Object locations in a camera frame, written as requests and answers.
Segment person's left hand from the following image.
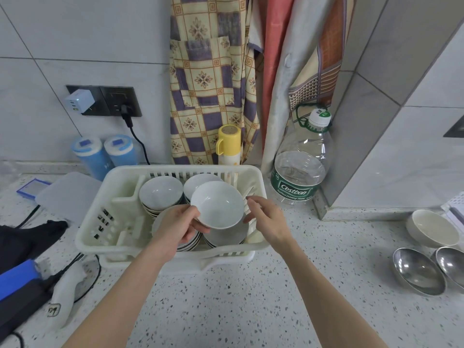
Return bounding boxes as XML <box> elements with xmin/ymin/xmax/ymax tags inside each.
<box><xmin>156</xmin><ymin>205</ymin><xmax>212</xmax><ymax>255</ymax></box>

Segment person's right hand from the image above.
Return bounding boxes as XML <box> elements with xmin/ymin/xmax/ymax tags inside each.
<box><xmin>243</xmin><ymin>196</ymin><xmax>296</xmax><ymax>253</ymax></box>

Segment white ceramic bowl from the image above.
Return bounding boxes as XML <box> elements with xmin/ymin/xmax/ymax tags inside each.
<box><xmin>189</xmin><ymin>181</ymin><xmax>246</xmax><ymax>230</ymax></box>
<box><xmin>405</xmin><ymin>209</ymin><xmax>461</xmax><ymax>249</ymax></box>

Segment person's left forearm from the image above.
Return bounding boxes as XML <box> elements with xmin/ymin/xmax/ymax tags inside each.
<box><xmin>62</xmin><ymin>233</ymin><xmax>180</xmax><ymax>348</ymax></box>

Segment person's right forearm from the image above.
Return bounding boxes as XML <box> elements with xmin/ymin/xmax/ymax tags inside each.
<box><xmin>270</xmin><ymin>233</ymin><xmax>389</xmax><ymax>348</ymax></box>

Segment stacks of white bowls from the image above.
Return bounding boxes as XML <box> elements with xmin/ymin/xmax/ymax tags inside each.
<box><xmin>139</xmin><ymin>173</ymin><xmax>251</xmax><ymax>253</ymax></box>

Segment large clear water bottle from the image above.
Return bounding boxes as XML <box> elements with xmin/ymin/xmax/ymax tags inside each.
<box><xmin>270</xmin><ymin>104</ymin><xmax>334</xmax><ymax>206</ymax></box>

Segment yellow lidded white bottle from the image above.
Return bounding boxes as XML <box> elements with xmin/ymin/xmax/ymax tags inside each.
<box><xmin>216</xmin><ymin>124</ymin><xmax>242</xmax><ymax>167</ymax></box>

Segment white plastic dish rack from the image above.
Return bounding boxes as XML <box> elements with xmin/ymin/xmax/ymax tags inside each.
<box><xmin>75</xmin><ymin>164</ymin><xmax>268</xmax><ymax>275</ymax></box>

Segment blue lidded canister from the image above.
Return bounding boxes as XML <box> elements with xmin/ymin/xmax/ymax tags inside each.
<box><xmin>104</xmin><ymin>134</ymin><xmax>139</xmax><ymax>169</ymax></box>
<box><xmin>71</xmin><ymin>136</ymin><xmax>109</xmax><ymax>182</ymax></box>

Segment translucent plastic board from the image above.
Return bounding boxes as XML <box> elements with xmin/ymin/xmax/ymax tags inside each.
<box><xmin>36</xmin><ymin>172</ymin><xmax>104</xmax><ymax>227</ymax></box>

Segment yellow purple patterned apron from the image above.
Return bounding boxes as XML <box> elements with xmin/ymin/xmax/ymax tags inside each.
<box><xmin>169</xmin><ymin>0</ymin><xmax>262</xmax><ymax>167</ymax></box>

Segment white handheld device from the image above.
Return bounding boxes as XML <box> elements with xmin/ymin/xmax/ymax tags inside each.
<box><xmin>45</xmin><ymin>262</ymin><xmax>88</xmax><ymax>330</ymax></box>

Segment pink hanging cloth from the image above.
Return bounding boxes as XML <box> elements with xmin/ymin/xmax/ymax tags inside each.
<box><xmin>260</xmin><ymin>0</ymin><xmax>296</xmax><ymax>156</ymax></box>

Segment grey orange patterned apron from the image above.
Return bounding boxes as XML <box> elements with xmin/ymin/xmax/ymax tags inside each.
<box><xmin>261</xmin><ymin>0</ymin><xmax>358</xmax><ymax>175</ymax></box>

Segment white charger plug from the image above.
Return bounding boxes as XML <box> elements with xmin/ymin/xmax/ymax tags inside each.
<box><xmin>65</xmin><ymin>89</ymin><xmax>96</xmax><ymax>115</ymax></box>

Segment blue framed card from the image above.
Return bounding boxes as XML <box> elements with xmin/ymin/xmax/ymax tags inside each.
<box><xmin>17</xmin><ymin>178</ymin><xmax>52</xmax><ymax>198</ymax></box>

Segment black cloth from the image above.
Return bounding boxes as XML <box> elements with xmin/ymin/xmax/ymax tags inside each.
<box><xmin>0</xmin><ymin>220</ymin><xmax>69</xmax><ymax>276</ymax></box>

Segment steel bowl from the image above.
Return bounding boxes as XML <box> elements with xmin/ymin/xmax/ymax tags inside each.
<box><xmin>392</xmin><ymin>247</ymin><xmax>447</xmax><ymax>296</ymax></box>
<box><xmin>435</xmin><ymin>246</ymin><xmax>464</xmax><ymax>291</ymax></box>

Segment blue device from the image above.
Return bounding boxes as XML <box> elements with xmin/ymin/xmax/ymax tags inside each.
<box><xmin>0</xmin><ymin>259</ymin><xmax>39</xmax><ymax>302</ymax></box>

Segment black power adapter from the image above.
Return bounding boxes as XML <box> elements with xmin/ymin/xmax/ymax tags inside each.
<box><xmin>0</xmin><ymin>282</ymin><xmax>54</xmax><ymax>338</ymax></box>

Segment black cable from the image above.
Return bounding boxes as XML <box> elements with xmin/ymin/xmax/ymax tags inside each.
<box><xmin>17</xmin><ymin>204</ymin><xmax>41</xmax><ymax>229</ymax></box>
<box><xmin>54</xmin><ymin>252</ymin><xmax>103</xmax><ymax>305</ymax></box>

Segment black plug with cable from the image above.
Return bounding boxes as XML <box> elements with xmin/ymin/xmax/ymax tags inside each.
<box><xmin>119</xmin><ymin>103</ymin><xmax>151</xmax><ymax>166</ymax></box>

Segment black wall socket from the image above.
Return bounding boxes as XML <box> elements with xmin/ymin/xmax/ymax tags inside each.
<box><xmin>100</xmin><ymin>86</ymin><xmax>143</xmax><ymax>118</ymax></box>
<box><xmin>65</xmin><ymin>85</ymin><xmax>109</xmax><ymax>117</ymax></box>

